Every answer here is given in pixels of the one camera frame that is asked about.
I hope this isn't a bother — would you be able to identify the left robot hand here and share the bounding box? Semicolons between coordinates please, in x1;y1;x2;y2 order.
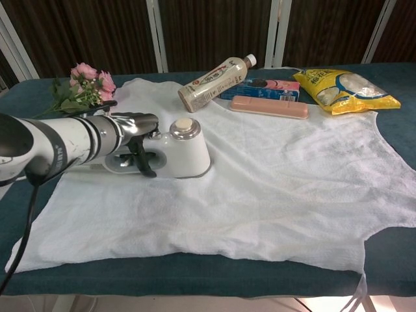
112;111;161;178

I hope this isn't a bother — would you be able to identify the white steam iron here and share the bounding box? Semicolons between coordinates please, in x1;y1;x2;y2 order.
64;117;214;179

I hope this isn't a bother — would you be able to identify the pink rose bouquet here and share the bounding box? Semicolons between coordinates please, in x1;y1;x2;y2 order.
32;62;117;120

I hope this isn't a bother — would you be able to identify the milk tea plastic bottle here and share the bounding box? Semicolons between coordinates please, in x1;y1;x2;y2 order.
177;53;257;114

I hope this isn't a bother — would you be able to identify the dark brown curtain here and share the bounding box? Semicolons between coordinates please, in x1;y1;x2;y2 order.
0;0;416;88

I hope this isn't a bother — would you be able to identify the blue cookie box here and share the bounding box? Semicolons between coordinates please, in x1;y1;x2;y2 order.
219;77;302;102

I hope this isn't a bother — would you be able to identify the pink oblong plastic case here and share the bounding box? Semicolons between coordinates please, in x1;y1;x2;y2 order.
229;95;309;120

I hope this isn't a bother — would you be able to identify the teal table cover cloth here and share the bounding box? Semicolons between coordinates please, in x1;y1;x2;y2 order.
0;63;416;298

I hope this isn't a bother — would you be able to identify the yellow marshmallow bag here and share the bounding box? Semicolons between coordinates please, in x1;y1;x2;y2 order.
292;67;402;116

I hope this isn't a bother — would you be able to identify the white metal frame post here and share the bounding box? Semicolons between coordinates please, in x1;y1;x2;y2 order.
361;0;398;64
0;0;40;82
265;0;293;69
145;0;169;73

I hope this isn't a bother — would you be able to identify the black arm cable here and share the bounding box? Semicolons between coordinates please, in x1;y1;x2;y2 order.
0;168;45;287

